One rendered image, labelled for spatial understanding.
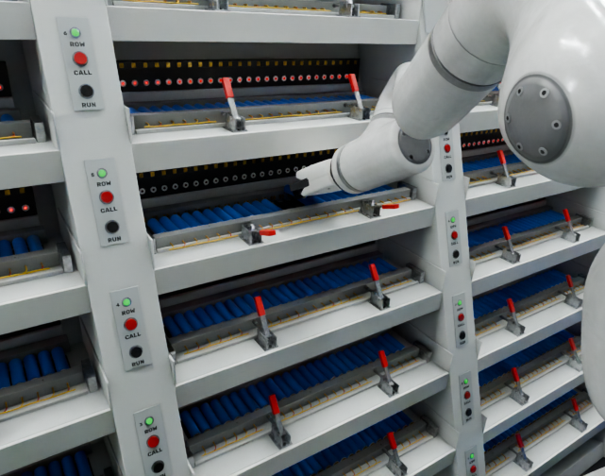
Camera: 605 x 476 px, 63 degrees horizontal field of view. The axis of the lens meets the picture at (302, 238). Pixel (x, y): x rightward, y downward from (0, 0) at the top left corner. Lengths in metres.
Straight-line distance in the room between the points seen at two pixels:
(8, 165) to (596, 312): 0.68
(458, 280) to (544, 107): 0.87
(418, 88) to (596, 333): 0.30
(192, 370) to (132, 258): 0.22
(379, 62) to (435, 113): 0.62
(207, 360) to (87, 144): 0.39
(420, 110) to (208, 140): 0.36
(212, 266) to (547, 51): 0.61
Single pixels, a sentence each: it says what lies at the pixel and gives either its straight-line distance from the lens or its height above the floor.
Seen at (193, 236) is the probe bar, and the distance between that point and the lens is 0.85.
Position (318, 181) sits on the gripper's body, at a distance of 0.84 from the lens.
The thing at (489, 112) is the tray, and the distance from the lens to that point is 1.24.
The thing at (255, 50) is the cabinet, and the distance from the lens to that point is 1.10.
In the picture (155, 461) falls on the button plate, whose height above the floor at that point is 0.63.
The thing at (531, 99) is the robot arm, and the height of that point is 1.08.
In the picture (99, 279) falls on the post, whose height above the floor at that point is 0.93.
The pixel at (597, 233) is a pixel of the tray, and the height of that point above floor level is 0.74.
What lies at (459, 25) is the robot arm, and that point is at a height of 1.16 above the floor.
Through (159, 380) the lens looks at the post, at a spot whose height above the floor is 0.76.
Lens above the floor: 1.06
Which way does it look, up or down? 9 degrees down
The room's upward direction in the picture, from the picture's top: 7 degrees counter-clockwise
